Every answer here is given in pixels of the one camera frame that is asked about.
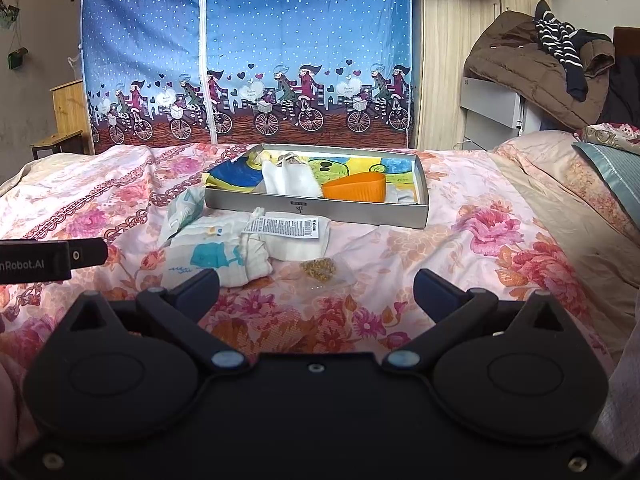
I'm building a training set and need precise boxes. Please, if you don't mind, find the white cloth with label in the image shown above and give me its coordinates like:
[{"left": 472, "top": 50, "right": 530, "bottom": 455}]
[{"left": 242, "top": 208, "right": 331, "bottom": 262}]

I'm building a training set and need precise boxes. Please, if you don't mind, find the blue bicycle print wardrobe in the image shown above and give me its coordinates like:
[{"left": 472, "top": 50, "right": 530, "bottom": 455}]
[{"left": 80, "top": 0, "right": 413, "bottom": 152}]

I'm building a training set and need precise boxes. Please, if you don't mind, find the green wall hanging planter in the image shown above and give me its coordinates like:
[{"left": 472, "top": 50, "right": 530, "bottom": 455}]
[{"left": 0, "top": 0, "right": 29, "bottom": 70}]

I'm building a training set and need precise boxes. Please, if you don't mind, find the pale green tissue pack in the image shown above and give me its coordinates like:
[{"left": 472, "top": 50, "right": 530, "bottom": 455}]
[{"left": 158, "top": 185, "right": 205, "bottom": 246}]

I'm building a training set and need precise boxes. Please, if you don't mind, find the floral patterned pillow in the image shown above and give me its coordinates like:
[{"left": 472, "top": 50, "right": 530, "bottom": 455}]
[{"left": 576, "top": 122, "right": 640, "bottom": 155}]

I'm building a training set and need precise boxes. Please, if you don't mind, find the grey white drawer box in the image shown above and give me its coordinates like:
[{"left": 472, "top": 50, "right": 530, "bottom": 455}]
[{"left": 460, "top": 77, "right": 544, "bottom": 151}]

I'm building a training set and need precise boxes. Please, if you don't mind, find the dark wooden headboard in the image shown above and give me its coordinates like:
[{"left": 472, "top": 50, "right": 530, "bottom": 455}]
[{"left": 612, "top": 26, "right": 639, "bottom": 127}]

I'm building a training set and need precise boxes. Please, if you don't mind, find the blue yellow cartoon cloth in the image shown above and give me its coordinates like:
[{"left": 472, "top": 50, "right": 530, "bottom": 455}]
[{"left": 202, "top": 150, "right": 416, "bottom": 198}]

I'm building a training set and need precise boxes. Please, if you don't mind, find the wooden wardrobe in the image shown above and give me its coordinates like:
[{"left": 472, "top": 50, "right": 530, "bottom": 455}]
[{"left": 411, "top": 0, "right": 549, "bottom": 151}]

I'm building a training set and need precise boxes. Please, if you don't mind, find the small wooden stool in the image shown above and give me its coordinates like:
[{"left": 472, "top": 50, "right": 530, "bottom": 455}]
[{"left": 30, "top": 79, "right": 94, "bottom": 160}]

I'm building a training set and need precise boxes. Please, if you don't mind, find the white towel with blue print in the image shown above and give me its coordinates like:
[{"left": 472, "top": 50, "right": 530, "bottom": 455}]
[{"left": 160, "top": 212, "right": 273, "bottom": 289}]

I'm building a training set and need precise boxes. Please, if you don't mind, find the grey shallow tray box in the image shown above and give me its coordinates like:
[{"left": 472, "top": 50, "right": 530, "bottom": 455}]
[{"left": 203, "top": 143, "right": 430, "bottom": 229}]

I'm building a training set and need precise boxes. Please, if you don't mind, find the brown puffer jacket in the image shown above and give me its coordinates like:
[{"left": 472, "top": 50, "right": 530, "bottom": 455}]
[{"left": 464, "top": 11, "right": 615, "bottom": 130}]

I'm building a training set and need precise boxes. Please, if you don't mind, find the teal striped pillow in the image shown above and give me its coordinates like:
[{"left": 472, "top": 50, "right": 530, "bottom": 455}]
[{"left": 573, "top": 142, "right": 640, "bottom": 226}]

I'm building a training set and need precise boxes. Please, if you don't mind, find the pink floral bedsheet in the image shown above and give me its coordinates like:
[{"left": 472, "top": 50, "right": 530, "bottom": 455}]
[{"left": 1, "top": 144, "right": 615, "bottom": 460}]

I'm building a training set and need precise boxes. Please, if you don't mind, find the small bag of seeds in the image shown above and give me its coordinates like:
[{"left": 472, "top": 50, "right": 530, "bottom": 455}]
[{"left": 300, "top": 258, "right": 352, "bottom": 286}]

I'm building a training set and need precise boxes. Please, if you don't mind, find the striped black white garment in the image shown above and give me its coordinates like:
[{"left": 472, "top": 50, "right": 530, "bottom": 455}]
[{"left": 534, "top": 0, "right": 588, "bottom": 102}]

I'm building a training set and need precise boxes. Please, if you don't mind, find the white fluffy cloth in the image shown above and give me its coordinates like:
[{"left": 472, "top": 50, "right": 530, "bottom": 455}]
[{"left": 262, "top": 159, "right": 322, "bottom": 198}]

